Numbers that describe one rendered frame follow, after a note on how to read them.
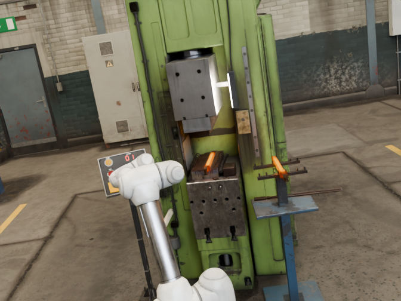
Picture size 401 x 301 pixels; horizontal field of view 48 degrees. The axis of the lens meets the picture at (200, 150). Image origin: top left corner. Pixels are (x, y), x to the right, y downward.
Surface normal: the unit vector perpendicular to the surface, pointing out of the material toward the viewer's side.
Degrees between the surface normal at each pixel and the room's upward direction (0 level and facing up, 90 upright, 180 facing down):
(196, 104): 90
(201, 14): 90
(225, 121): 90
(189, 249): 90
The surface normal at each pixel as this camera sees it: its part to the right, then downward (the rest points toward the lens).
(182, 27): -0.15, 0.29
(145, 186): 0.29, -0.13
